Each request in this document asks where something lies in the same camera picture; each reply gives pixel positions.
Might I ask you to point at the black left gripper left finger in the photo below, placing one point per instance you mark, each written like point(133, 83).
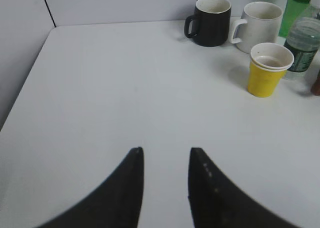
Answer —
point(115, 203)

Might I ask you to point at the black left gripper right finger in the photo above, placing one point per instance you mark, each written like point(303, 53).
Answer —
point(216, 202)

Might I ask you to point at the yellow paper cup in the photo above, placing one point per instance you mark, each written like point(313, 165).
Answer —
point(268, 64)

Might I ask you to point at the brown coffee bottle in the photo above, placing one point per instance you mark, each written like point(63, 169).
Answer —
point(315, 89)

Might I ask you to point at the black ceramic mug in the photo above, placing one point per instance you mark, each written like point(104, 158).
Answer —
point(209, 25)

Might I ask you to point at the white ceramic mug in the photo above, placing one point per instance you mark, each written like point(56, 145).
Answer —
point(260, 23)

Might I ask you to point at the clear water bottle green label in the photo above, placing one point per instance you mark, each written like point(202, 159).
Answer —
point(303, 40)

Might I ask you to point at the green soda bottle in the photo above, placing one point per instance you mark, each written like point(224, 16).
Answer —
point(292, 10)

